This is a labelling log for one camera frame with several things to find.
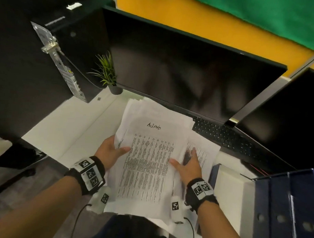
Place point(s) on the person's left hand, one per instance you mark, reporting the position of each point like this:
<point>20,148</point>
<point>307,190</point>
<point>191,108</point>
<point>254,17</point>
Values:
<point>108,154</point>

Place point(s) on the person's right hand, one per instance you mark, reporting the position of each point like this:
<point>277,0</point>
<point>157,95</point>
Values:
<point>191,172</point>

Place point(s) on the stack of white printed papers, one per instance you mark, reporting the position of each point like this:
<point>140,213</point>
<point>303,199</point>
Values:
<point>152,117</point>

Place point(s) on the person's right forearm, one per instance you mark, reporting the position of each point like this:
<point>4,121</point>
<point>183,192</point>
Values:
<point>217,227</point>

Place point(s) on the person's left forearm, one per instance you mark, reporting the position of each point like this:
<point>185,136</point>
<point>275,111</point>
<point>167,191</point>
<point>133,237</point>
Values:
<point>40,213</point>

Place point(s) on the person's dark clothing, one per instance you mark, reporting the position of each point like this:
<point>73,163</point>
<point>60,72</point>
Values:
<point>122,229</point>

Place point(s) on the black right wristband with markers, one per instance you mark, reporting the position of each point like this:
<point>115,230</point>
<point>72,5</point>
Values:
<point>192,198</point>

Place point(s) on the black wristband with markers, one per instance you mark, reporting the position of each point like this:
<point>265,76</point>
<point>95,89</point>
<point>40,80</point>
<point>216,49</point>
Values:
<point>192,198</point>
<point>75,177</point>

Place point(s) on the black left wristband with markers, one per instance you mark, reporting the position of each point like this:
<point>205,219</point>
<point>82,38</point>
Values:
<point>75,177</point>

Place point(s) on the black keyboard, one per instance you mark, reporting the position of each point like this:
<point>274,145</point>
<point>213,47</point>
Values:
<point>223,135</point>

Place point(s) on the small green potted plant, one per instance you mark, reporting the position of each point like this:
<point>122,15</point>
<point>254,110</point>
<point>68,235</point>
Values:
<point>107,74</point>

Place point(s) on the black office chair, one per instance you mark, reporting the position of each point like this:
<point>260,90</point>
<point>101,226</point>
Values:
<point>17,156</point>

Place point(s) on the large black monitor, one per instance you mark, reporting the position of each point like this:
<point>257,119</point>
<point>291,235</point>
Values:
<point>187,67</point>

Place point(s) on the smaller black monitor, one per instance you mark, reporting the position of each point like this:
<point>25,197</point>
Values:
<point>288,122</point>

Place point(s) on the black computer tower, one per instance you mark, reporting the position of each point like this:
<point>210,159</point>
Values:
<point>87,43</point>

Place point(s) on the black side panel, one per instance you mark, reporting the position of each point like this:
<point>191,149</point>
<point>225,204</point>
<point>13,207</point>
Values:
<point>19,79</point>

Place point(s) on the white sticker on tower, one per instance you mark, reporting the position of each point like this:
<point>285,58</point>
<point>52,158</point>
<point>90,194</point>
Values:
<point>74,6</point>

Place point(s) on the yellow partition panel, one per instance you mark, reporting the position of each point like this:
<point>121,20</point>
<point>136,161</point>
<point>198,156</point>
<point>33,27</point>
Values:
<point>188,18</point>

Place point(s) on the green cloth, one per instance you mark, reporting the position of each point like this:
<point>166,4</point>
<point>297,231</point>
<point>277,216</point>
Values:
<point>266,16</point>

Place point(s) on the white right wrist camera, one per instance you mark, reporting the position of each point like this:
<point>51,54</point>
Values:
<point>177,210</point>

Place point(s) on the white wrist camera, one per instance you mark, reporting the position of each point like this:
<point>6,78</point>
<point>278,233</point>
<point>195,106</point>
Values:
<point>177,210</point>
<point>99,200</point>

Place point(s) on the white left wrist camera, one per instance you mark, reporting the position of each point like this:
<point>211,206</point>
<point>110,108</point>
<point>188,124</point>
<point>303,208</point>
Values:
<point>99,200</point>

